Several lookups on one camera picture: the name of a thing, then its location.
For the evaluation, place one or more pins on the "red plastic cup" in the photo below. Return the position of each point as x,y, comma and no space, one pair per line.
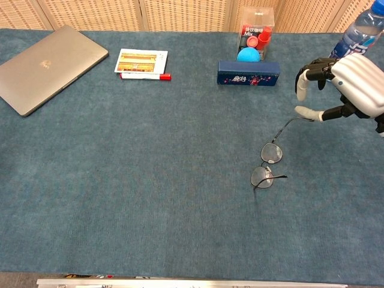
264,37

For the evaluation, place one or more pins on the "silver closed laptop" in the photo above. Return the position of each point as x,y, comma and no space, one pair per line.
48,69

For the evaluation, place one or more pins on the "blue label water bottle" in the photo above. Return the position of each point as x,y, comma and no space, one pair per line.
358,33

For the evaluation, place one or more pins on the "aluminium rail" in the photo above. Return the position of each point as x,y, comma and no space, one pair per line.
180,283

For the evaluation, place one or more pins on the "clear plastic box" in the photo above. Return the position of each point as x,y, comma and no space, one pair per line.
258,16

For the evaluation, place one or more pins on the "wicker folding screen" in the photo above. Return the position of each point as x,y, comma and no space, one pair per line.
180,13

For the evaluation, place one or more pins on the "teal felt table cloth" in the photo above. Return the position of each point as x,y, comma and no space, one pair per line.
150,168

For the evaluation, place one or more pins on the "blue ball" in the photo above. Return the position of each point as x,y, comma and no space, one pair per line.
248,55

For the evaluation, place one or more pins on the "wire-frame eyeglasses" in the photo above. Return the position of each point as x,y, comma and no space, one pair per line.
271,153

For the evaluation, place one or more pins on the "red round capsule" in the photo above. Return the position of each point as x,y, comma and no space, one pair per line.
252,42

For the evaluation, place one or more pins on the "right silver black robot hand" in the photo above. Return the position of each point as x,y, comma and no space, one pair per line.
358,81

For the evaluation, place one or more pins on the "white marker with red cap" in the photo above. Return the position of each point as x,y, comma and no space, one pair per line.
141,76

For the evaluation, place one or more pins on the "navy blue rectangular box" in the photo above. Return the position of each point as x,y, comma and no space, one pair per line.
249,73

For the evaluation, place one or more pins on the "orange picture postcard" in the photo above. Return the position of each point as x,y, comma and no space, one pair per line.
141,61

